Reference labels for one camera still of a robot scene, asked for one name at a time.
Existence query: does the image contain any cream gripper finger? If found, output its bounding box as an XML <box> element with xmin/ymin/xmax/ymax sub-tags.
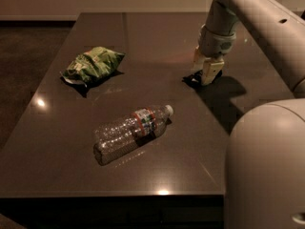
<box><xmin>191</xmin><ymin>47</ymin><xmax>206</xmax><ymax>73</ymax></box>
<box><xmin>201</xmin><ymin>57</ymin><xmax>224</xmax><ymax>86</ymax></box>

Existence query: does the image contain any black rxbar chocolate bar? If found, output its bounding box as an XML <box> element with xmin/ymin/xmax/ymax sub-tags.
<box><xmin>182</xmin><ymin>69</ymin><xmax>223</xmax><ymax>88</ymax></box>

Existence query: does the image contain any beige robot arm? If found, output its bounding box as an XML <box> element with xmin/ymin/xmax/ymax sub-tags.
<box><xmin>194</xmin><ymin>0</ymin><xmax>305</xmax><ymax>229</ymax></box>

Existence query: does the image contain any green jalapeno chip bag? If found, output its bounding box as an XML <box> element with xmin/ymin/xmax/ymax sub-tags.
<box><xmin>61</xmin><ymin>47</ymin><xmax>125</xmax><ymax>86</ymax></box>

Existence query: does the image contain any clear plastic water bottle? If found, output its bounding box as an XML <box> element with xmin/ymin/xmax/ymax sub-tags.
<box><xmin>94</xmin><ymin>105</ymin><xmax>173</xmax><ymax>165</ymax></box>

